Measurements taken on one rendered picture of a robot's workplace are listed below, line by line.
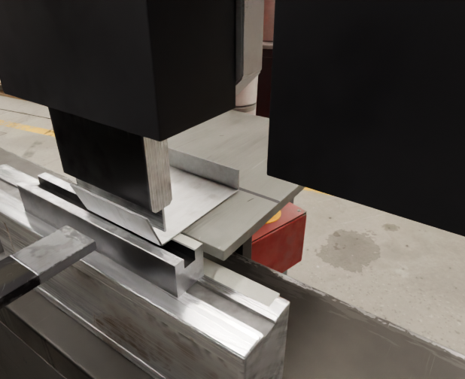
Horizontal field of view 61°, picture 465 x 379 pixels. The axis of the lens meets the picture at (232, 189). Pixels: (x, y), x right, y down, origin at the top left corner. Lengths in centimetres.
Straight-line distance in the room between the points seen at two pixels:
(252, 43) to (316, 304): 28
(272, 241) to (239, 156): 30
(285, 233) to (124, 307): 44
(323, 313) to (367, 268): 147
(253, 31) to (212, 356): 20
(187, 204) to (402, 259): 172
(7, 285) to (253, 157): 26
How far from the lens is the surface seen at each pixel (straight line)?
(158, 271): 29
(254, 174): 38
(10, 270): 30
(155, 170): 26
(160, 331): 31
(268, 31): 106
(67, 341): 42
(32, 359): 51
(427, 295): 185
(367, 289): 178
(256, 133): 48
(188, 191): 35
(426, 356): 42
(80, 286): 38
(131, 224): 30
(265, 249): 69
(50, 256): 30
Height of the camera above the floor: 118
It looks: 30 degrees down
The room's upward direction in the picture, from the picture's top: straight up
